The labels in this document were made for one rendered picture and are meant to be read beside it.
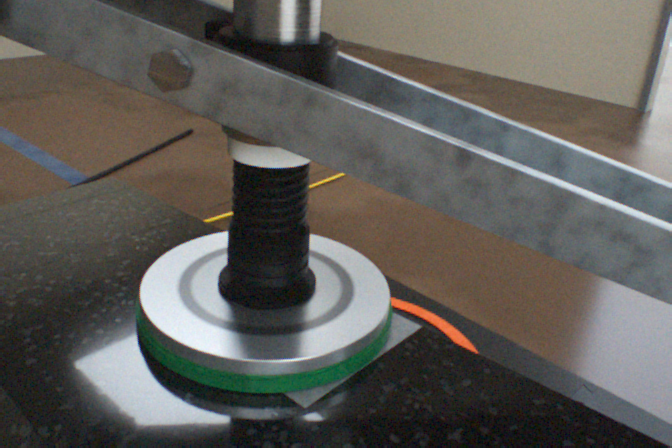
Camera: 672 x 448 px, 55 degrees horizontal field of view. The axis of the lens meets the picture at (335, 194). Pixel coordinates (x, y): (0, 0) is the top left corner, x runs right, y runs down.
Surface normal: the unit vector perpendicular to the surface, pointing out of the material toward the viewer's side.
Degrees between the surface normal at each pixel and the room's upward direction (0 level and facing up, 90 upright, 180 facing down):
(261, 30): 90
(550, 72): 90
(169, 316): 0
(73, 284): 0
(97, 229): 0
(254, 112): 90
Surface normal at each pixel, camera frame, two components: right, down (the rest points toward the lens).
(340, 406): 0.07, -0.91
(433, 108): -0.18, 0.38
